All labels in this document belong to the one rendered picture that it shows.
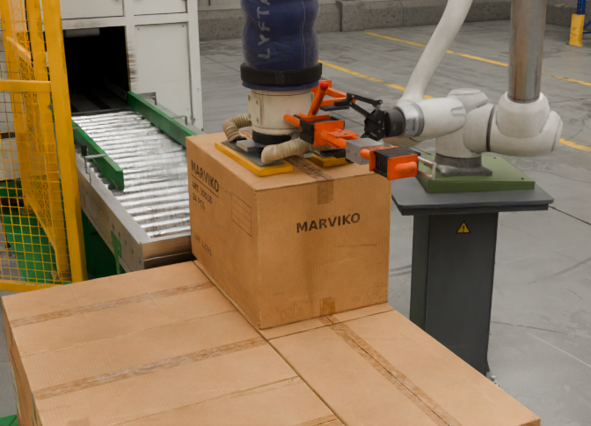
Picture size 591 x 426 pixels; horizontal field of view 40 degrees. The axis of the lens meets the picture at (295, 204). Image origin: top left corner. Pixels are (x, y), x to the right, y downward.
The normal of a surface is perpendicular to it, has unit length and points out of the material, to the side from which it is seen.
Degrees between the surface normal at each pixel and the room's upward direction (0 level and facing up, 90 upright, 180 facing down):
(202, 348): 0
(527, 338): 0
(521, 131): 104
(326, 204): 90
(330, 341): 0
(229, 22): 90
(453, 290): 90
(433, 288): 90
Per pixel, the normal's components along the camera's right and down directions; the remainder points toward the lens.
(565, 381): -0.01, -0.95
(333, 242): 0.42, 0.29
